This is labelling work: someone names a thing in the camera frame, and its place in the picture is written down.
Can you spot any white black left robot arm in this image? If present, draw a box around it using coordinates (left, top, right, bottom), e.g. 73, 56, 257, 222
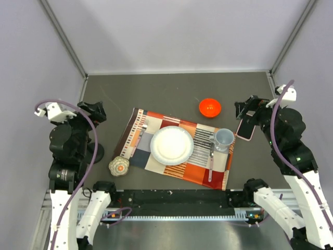
44, 102, 118, 249

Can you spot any black phone pink case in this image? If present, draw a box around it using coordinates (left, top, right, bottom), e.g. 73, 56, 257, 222
236, 114, 255, 141

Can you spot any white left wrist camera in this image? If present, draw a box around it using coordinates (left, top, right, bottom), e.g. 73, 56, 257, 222
34, 102, 76, 123

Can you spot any small patterned flower dish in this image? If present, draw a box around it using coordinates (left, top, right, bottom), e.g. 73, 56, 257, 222
108, 156, 130, 177

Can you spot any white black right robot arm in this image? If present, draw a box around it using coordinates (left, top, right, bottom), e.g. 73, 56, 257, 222
235, 96, 332, 249

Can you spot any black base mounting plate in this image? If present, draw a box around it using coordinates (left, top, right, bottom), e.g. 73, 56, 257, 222
109, 190, 249, 217

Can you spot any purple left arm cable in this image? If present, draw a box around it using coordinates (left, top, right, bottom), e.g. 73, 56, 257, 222
35, 98, 133, 250

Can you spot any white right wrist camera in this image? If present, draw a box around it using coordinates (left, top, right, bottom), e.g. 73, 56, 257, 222
266, 84, 297, 108

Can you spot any orange bowl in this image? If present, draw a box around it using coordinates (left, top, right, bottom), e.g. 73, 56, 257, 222
199, 98, 222, 118

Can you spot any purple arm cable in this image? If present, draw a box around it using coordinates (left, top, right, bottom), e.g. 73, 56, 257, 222
35, 98, 133, 250
228, 79, 333, 232

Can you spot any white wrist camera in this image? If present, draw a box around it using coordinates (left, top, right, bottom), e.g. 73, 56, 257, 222
34, 102, 76, 123
266, 84, 297, 108

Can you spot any fork with pink handle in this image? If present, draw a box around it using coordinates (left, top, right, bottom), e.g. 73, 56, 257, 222
130, 122, 148, 158

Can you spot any white ceramic plate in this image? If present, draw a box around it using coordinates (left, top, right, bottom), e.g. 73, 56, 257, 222
150, 126, 194, 166

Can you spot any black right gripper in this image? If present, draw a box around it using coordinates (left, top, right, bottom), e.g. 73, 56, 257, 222
234, 94, 286, 147

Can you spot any orange patchwork placemat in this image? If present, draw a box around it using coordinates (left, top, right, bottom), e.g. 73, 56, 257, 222
109, 108, 235, 191

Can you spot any light blue mug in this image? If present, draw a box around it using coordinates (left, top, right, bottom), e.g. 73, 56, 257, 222
209, 129, 235, 152

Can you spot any black phone stand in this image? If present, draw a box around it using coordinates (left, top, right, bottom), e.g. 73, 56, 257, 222
87, 142, 105, 165

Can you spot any aluminium rail with cable duct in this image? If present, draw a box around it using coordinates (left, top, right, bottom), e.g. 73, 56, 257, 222
41, 189, 333, 222

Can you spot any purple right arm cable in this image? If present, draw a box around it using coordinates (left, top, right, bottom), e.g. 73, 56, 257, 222
228, 79, 333, 232

